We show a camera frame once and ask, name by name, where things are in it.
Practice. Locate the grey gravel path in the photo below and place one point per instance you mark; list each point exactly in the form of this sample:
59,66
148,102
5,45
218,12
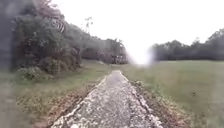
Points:
111,103

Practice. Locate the wood of dark trees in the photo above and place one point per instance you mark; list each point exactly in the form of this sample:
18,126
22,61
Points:
43,40

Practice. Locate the distant row of trees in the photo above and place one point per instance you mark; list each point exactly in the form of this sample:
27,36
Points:
190,50

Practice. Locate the grass verge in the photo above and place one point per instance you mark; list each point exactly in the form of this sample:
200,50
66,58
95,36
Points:
43,93

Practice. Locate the grass field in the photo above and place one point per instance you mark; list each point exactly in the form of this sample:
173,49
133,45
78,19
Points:
186,83

